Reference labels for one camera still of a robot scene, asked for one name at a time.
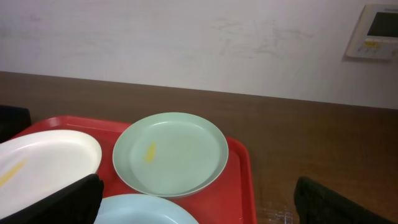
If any white wall control panel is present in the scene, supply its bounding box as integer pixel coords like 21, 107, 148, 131
346, 4, 397, 60

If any red plastic tray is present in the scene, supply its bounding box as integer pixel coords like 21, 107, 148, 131
20, 116, 257, 224

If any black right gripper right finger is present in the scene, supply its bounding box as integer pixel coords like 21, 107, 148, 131
294, 177, 394, 224

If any light blue plate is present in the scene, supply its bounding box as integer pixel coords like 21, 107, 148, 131
95, 194, 198, 224

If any green plate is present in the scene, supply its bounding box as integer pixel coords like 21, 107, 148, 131
113, 112, 229, 198

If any black plastic tray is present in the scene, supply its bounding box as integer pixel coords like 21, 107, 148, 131
0, 105, 32, 143

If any white plate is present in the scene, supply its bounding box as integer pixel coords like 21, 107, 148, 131
1, 130, 102, 218

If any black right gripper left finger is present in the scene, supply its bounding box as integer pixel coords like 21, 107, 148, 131
1, 174, 104, 224

